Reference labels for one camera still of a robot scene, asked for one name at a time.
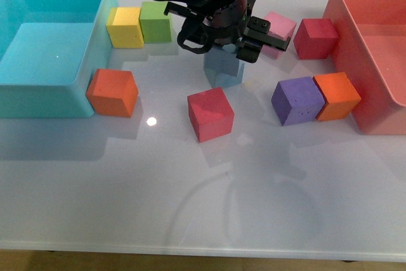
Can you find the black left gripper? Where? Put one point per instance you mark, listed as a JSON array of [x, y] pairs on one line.
[[210, 22]]

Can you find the light blue cube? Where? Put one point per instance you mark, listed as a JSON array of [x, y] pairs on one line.
[[218, 79], [223, 60]]

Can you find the pink foam cube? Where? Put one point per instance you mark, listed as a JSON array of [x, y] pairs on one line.
[[280, 27]]

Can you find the green foam cube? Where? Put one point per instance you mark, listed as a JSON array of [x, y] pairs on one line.
[[155, 24]]

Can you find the red foam cube front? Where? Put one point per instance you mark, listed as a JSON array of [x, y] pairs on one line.
[[210, 113]]

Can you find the dark red foam cube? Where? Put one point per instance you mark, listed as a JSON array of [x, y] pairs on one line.
[[315, 38]]

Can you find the yellow foam cube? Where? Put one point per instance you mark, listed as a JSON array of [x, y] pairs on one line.
[[124, 28]]

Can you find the purple foam cube near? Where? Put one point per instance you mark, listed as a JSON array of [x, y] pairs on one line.
[[297, 100]]

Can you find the orange foam cube near bin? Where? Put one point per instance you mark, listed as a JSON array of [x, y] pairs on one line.
[[113, 92]]

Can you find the orange cube near pink bin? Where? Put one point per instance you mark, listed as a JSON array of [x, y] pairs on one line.
[[339, 94]]

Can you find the pink plastic bin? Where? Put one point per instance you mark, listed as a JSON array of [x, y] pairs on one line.
[[371, 51]]

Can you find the turquoise plastic bin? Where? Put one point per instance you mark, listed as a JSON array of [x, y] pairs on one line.
[[50, 50]]

